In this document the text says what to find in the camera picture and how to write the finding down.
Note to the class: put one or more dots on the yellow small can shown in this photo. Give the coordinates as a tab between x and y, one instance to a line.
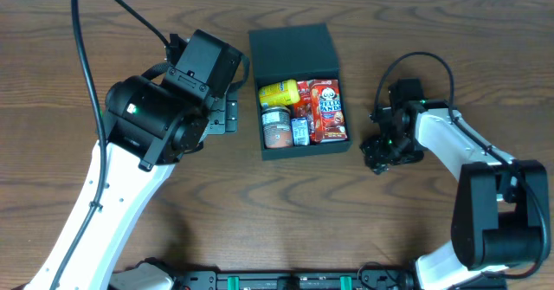
283	93

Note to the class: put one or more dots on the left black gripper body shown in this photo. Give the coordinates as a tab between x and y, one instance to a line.
231	117

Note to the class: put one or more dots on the red Hello Panda box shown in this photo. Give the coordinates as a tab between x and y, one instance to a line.
327	113

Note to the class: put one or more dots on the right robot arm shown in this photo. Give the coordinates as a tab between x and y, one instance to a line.
501	215

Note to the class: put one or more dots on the dark green box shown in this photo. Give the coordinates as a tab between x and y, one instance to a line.
303	53

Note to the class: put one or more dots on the red Pringles can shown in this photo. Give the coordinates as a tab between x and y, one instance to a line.
276	127

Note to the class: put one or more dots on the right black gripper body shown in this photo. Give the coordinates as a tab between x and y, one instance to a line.
378	152

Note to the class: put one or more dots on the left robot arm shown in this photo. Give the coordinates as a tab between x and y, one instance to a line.
151	121

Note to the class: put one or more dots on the black mounting rail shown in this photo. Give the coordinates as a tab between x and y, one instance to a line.
152	273

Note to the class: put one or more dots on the black clip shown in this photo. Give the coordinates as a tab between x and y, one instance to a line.
376	161

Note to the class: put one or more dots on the red candy bag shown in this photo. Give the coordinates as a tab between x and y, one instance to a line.
303	108

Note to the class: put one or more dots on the small blue packet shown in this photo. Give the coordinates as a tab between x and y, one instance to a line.
300	130

